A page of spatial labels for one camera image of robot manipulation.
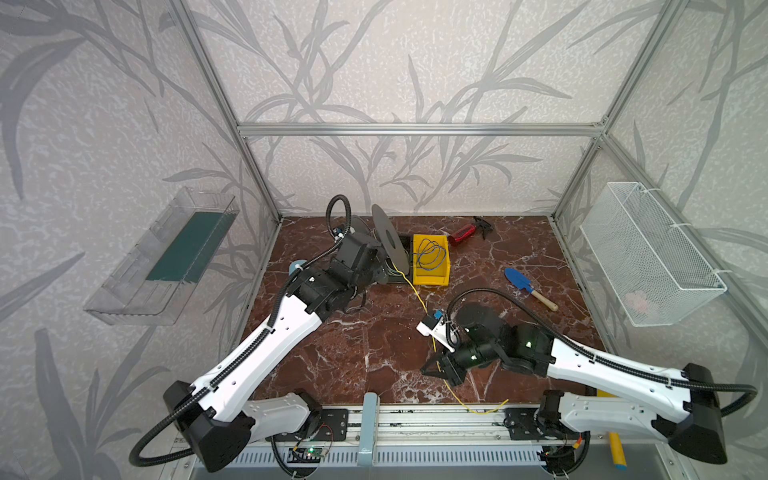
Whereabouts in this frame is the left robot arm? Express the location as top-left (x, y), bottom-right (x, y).
top-left (129, 194), bottom-right (408, 472)

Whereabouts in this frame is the light blue toy shovel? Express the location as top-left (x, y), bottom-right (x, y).
top-left (289, 260), bottom-right (306, 275)

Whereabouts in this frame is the blue cable coil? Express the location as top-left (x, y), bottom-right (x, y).
top-left (417, 238), bottom-right (449, 272)

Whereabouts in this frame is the pink object in basket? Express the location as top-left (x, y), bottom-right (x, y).
top-left (624, 290), bottom-right (659, 318)

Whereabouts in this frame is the black plastic bin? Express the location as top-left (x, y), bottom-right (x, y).
top-left (386, 236), bottom-right (416, 286)

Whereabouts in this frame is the light blue brush handle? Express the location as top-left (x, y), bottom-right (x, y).
top-left (357, 392), bottom-right (380, 468)

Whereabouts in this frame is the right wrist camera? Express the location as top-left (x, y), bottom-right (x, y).
top-left (417, 310), bottom-right (460, 353)

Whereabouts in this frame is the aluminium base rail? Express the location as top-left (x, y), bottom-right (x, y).
top-left (173, 403), bottom-right (673, 469)

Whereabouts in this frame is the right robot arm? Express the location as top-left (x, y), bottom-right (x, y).
top-left (417, 287), bottom-right (758, 465)

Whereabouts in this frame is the grey perforated spool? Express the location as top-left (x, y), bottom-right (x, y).
top-left (351, 204), bottom-right (412, 279)

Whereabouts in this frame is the yellow plastic bin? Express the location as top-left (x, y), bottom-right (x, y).
top-left (412, 234), bottom-right (451, 286)

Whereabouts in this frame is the clear plastic wall tray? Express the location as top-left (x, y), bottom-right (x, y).
top-left (84, 187), bottom-right (240, 326)

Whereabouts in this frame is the white wire mesh basket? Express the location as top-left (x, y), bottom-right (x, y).
top-left (580, 182), bottom-right (728, 327)

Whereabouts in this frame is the green circuit board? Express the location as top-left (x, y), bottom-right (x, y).
top-left (288, 444), bottom-right (332, 464)

